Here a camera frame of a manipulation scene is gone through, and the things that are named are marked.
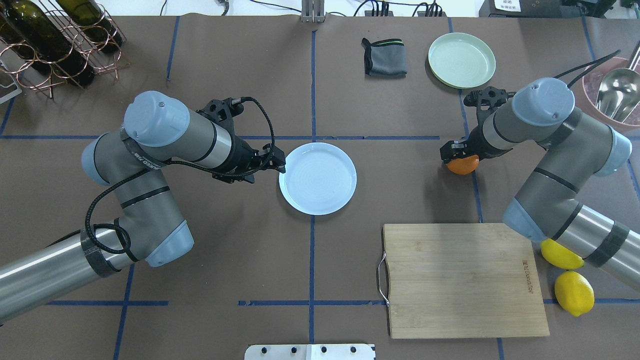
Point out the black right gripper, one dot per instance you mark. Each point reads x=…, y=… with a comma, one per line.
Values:
x=475, y=141

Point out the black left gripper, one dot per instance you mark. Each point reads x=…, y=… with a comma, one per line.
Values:
x=243, y=153

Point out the orange fruit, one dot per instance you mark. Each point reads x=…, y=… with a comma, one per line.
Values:
x=464, y=165

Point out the light blue plate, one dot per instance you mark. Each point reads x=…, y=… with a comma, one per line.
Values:
x=319, y=178

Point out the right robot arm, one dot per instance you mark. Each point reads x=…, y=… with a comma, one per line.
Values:
x=577, y=147

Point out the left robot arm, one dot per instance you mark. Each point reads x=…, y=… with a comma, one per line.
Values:
x=137, y=217

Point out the green plate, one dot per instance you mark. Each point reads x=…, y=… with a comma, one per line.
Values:
x=461, y=60

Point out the grey folded cloth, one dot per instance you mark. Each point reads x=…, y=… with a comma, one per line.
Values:
x=386, y=58

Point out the bamboo cutting board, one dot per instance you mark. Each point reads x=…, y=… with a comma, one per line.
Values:
x=462, y=280

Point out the left yellow lemon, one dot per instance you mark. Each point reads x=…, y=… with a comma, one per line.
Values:
x=559, y=256

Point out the yellow lemon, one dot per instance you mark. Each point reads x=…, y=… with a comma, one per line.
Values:
x=574, y=293
x=559, y=256

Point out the pink bowl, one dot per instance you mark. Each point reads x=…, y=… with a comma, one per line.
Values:
x=586, y=92

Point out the metal scoop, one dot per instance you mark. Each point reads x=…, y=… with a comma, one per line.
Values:
x=618, y=93

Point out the right yellow lemon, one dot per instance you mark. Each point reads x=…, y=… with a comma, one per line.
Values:
x=574, y=293

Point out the green wine bottle middle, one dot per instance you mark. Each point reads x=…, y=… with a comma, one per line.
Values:
x=94, y=23

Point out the green wine bottle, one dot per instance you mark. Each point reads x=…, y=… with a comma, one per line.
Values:
x=49, y=43
x=94, y=23
x=15, y=41

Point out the green wine bottle front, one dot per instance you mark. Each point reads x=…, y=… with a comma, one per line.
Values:
x=49, y=43

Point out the green wine bottle back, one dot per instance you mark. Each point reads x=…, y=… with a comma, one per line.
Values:
x=15, y=41

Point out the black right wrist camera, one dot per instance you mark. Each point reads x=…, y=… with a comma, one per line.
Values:
x=487, y=101

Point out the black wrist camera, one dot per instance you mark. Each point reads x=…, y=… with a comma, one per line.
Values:
x=222, y=112
x=487, y=101

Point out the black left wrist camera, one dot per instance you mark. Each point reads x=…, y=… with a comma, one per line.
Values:
x=222, y=112

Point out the aluminium frame post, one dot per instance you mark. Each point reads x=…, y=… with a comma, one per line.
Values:
x=313, y=11

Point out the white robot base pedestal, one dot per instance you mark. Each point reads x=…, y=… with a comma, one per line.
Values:
x=327, y=351

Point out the copper wire bottle rack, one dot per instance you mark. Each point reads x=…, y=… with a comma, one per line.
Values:
x=38, y=76

